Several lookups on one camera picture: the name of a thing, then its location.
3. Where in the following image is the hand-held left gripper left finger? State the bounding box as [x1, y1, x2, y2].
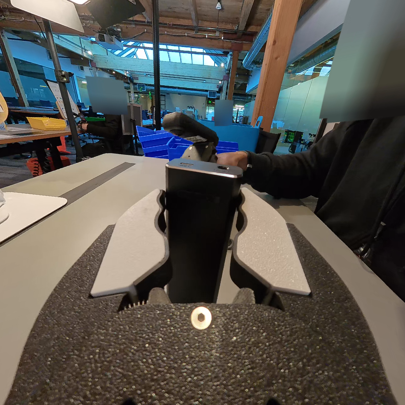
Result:
[91, 189, 172, 304]

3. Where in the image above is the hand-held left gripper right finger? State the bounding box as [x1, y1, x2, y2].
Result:
[230, 187, 311, 305]

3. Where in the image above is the black power bank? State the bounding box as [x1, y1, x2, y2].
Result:
[165, 159, 243, 304]

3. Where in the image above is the person's right forearm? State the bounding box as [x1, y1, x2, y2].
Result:
[242, 149, 326, 200]

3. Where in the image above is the grey desk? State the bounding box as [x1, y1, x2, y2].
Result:
[0, 153, 405, 405]

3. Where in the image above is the person's right hand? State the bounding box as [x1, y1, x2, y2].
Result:
[218, 151, 249, 173]

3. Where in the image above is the stack of blue bins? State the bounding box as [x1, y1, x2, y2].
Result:
[136, 125, 239, 162]

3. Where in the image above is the grey framed panel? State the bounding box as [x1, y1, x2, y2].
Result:
[122, 103, 143, 135]

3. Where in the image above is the blue partition panel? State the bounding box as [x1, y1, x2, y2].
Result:
[198, 119, 261, 152]

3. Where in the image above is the metal pole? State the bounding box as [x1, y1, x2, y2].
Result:
[151, 0, 162, 131]
[42, 20, 84, 162]

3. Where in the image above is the black office chair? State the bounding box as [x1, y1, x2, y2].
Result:
[256, 128, 281, 154]

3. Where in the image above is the person's torso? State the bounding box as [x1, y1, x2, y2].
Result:
[312, 117, 405, 302]

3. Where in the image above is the white ceiling projector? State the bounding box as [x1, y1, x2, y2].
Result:
[95, 32, 123, 51]

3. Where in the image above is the instruction sheet board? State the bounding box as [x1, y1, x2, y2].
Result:
[47, 81, 80, 119]

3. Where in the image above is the red stool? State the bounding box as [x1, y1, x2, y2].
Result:
[27, 136, 72, 177]

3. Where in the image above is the black overhead panel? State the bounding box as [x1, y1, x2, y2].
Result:
[87, 0, 146, 29]

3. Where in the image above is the yellow plastic bin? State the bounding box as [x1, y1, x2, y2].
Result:
[26, 116, 67, 131]

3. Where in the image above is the wooden work table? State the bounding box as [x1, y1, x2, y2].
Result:
[0, 106, 83, 165]

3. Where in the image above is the white light panel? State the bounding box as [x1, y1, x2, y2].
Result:
[9, 0, 85, 34]

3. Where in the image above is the wooden support post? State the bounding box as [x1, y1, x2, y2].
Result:
[251, 0, 304, 132]

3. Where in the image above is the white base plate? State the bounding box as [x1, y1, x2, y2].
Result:
[0, 188, 68, 244]

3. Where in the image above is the silver ventilation duct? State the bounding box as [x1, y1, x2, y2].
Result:
[243, 13, 273, 69]

